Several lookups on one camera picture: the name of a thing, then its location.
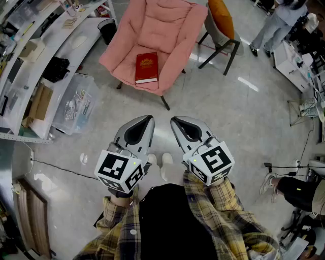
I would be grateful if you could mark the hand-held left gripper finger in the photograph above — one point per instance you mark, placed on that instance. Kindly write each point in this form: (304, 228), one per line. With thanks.
(151, 137)
(122, 134)

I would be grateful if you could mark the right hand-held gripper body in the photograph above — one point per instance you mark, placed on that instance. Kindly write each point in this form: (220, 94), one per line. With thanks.
(215, 157)

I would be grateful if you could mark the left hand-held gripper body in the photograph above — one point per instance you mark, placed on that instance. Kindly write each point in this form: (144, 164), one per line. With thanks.
(111, 165)

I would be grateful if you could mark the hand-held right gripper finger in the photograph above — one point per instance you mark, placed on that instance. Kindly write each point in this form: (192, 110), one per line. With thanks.
(177, 139)
(207, 129)

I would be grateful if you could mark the red hardcover book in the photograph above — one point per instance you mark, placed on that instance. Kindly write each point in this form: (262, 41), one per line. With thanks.
(146, 67)

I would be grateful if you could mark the pink cushioned armchair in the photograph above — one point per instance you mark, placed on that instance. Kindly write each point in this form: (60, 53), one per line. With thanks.
(152, 33)

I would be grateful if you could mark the person's right forearm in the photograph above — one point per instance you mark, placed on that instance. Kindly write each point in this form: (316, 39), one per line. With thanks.
(218, 200)

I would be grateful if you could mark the person's left forearm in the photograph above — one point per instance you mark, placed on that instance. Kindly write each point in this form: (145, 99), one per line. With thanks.
(114, 215)

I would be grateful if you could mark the black wristband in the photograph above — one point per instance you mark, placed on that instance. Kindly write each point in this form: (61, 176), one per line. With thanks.
(122, 194)

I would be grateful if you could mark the clear plastic storage box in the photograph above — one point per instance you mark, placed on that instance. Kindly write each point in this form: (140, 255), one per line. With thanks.
(76, 101)

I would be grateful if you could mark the person's torso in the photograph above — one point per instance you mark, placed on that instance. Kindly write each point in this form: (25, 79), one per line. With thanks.
(165, 223)

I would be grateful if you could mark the brown cardboard pack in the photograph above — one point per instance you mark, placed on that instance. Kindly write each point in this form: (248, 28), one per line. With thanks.
(41, 101)

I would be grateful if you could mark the black plastic bag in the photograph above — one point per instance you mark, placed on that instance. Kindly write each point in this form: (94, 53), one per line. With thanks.
(56, 69)

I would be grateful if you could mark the wooden board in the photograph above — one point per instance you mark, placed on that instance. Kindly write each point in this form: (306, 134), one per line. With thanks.
(33, 215)

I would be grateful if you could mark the orange cushion chair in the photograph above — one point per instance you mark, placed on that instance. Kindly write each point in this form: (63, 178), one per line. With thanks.
(217, 34)

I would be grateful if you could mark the white cabinet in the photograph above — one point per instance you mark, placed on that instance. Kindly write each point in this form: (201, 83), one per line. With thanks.
(284, 61)

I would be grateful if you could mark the black mesh waste bin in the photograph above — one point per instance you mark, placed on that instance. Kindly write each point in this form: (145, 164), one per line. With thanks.
(108, 30)

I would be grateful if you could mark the white curved shelf unit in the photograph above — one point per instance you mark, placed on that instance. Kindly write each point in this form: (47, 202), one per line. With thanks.
(61, 48)

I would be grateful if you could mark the orange cushion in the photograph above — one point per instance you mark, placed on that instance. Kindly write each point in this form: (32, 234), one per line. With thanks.
(221, 15)

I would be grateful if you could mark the small cardboard box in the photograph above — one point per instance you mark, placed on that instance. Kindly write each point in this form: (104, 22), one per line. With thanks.
(31, 50)

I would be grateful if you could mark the red fire extinguisher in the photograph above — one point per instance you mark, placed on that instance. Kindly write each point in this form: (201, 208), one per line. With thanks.
(102, 11)

